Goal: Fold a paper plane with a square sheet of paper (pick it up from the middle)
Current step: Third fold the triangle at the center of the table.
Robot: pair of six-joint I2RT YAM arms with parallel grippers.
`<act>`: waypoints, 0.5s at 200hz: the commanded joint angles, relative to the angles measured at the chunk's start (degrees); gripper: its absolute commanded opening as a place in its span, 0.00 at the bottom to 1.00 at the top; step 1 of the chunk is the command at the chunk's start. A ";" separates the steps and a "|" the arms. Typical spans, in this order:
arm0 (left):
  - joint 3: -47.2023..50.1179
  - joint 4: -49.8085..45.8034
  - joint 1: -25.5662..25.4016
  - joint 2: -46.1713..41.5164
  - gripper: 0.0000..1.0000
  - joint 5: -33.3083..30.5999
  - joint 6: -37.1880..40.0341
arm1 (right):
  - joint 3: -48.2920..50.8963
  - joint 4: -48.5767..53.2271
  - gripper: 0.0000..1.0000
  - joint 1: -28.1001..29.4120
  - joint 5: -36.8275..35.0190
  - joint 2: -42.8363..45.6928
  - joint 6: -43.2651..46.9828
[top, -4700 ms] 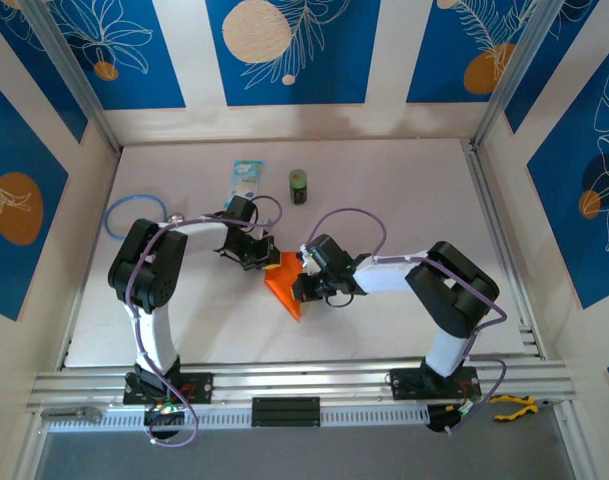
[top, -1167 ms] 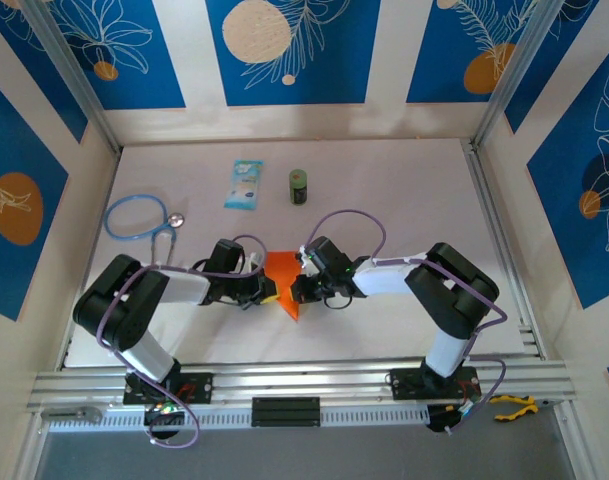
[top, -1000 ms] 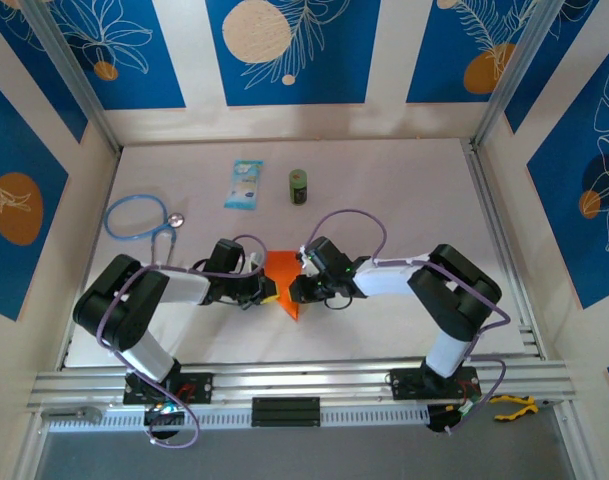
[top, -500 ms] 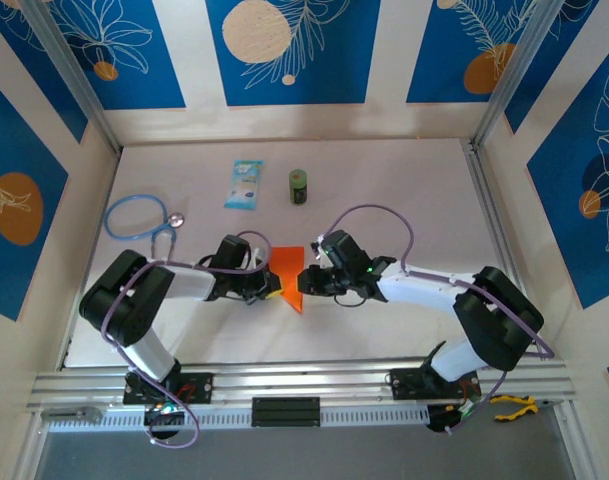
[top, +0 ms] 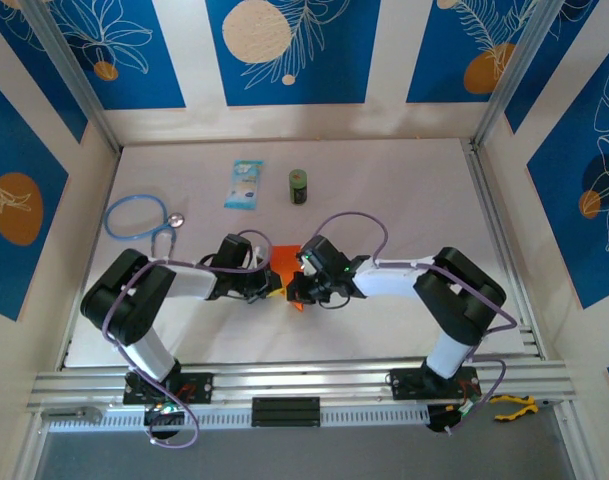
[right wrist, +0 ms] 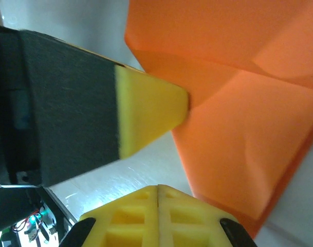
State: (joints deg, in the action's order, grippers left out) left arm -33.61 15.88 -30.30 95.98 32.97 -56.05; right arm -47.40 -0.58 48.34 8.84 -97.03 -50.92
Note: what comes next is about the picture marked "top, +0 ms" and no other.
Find green cylindrical can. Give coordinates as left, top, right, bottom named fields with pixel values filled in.
left=287, top=168, right=309, bottom=205

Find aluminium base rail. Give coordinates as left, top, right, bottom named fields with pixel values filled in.
left=26, top=357, right=578, bottom=414

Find blue stethoscope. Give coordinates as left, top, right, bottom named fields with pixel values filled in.
left=103, top=193, right=187, bottom=257

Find black controller board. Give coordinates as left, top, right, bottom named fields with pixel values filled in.
left=142, top=402, right=188, bottom=441
left=426, top=402, right=483, bottom=435

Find aluminium frame post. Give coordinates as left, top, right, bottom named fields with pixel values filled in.
left=21, top=0, right=124, bottom=154
left=471, top=0, right=560, bottom=151

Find orange square paper sheet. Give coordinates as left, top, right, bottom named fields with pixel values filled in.
left=272, top=244, right=308, bottom=312

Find yellow handled pliers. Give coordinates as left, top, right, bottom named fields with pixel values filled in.
left=488, top=393, right=560, bottom=422

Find grey slotted cable duct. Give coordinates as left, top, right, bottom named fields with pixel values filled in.
left=46, top=405, right=430, bottom=434

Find black block on rail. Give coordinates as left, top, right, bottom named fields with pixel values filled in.
left=251, top=397, right=321, bottom=428

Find blue wet wipes packet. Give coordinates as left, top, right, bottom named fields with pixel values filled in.
left=223, top=159, right=265, bottom=211

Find aluminium table side rail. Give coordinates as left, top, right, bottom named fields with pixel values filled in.
left=460, top=138, right=546, bottom=360

